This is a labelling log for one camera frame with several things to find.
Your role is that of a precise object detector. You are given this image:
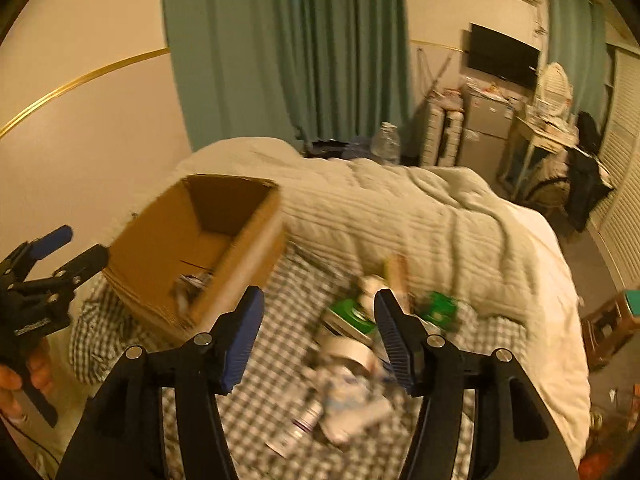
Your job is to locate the clear water bottle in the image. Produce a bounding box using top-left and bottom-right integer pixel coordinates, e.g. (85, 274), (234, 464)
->
(370, 122), (401, 165)

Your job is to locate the chair with black jacket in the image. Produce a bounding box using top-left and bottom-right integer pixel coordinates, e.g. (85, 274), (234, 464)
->
(524, 112), (615, 233)

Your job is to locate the person's left hand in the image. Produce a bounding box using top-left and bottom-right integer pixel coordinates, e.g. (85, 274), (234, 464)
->
(0, 336), (56, 421)

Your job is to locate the brown stool green cushion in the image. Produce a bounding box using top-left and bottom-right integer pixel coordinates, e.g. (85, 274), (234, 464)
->
(580, 289), (639, 372)

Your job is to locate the checkered bed sheet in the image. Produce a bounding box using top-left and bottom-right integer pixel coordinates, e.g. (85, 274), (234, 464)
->
(67, 253), (528, 480)

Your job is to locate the black wall television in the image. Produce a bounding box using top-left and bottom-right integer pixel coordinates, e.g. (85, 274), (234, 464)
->
(466, 24), (540, 90)

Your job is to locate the tan paper box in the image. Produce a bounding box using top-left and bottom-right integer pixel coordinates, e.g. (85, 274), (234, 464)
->
(384, 254), (411, 314)

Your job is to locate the grey mini fridge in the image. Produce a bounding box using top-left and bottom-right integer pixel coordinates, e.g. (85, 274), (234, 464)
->
(457, 84), (514, 181)

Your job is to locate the white dressing table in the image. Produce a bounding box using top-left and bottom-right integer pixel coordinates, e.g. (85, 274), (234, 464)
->
(498, 114), (578, 202)

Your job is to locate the blue floral tissue pack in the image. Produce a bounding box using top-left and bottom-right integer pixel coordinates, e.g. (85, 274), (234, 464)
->
(314, 365), (385, 418)

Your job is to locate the white oval vanity mirror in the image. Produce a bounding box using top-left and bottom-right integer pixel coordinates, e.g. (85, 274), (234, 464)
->
(535, 62), (573, 118)

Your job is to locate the white tape roll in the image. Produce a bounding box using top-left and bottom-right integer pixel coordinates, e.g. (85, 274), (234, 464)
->
(320, 335), (380, 375)

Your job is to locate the small green curtain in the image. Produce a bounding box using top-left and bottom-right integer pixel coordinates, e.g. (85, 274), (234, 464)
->
(547, 0), (608, 125)

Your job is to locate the white duvet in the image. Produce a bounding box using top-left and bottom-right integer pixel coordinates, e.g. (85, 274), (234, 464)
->
(506, 203), (590, 465)

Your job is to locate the white louvered wardrobe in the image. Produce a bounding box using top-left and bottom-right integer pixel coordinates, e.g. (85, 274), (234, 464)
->
(589, 47), (639, 288)

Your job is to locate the large green curtain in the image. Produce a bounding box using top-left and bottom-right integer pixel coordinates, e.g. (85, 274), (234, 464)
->
(163, 0), (412, 150)

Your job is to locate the cream knitted blanket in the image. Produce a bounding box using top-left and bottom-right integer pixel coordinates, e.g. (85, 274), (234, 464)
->
(176, 138), (540, 327)

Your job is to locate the green white tissue box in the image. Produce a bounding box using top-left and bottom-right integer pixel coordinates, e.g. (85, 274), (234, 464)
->
(321, 298), (376, 346)

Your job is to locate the white spray bottle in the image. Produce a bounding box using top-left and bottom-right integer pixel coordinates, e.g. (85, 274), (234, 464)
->
(266, 398), (323, 458)

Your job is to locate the brown cardboard box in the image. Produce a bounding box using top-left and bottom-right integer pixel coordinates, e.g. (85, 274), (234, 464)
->
(103, 174), (286, 344)

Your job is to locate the green snack packet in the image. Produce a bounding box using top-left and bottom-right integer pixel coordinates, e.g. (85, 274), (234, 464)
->
(418, 292), (458, 332)

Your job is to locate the white plastic storage unit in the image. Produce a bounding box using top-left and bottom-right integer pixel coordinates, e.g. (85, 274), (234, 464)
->
(420, 101), (464, 168)

